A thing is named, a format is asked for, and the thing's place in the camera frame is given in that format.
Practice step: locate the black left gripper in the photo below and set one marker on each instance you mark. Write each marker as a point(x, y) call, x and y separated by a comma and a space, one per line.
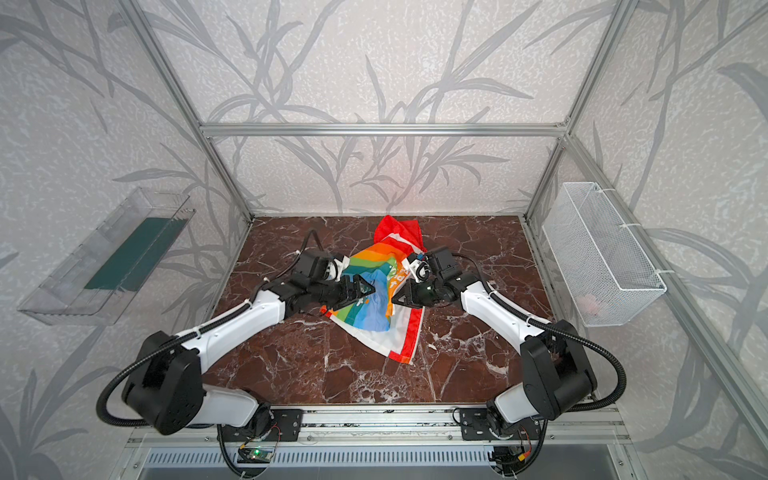
point(342, 288)

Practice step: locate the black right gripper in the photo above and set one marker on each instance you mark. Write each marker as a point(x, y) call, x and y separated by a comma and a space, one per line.
point(417, 291)

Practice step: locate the rainbow striped child jacket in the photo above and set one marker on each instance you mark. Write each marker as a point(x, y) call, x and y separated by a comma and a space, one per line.
point(390, 330)

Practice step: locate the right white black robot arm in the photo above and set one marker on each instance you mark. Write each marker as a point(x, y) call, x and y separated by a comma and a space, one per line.
point(556, 372)

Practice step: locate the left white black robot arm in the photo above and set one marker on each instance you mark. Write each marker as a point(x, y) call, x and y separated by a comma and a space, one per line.
point(167, 389)

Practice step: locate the pink object in basket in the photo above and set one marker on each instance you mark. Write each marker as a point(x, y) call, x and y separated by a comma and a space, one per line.
point(589, 305)

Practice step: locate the green circuit board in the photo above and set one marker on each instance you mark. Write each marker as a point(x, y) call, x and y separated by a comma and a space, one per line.
point(254, 455)

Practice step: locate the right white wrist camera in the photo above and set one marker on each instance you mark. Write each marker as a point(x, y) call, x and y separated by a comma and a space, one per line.
point(417, 266)

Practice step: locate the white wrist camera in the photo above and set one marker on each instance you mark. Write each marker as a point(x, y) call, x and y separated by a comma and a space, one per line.
point(336, 266)
point(417, 266)

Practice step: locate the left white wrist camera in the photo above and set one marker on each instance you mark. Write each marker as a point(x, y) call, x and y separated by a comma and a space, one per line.
point(336, 266)

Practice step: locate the right black mount plate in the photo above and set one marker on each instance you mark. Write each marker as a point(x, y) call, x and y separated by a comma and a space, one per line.
point(479, 424)

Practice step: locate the black mount plate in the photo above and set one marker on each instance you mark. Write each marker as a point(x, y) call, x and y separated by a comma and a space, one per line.
point(282, 423)
point(479, 424)

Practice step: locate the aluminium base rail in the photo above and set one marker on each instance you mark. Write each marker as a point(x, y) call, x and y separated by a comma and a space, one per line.
point(428, 425)

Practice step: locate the left black mount plate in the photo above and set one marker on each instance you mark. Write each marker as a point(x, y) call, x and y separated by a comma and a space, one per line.
point(282, 423)

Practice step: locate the white wire mesh basket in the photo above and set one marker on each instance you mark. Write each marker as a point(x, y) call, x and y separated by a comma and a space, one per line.
point(597, 253)

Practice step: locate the clear plastic wall tray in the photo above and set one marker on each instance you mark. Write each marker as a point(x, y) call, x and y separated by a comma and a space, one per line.
point(95, 284)

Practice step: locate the aluminium frame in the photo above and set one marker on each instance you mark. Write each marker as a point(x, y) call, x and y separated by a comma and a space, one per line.
point(743, 393)

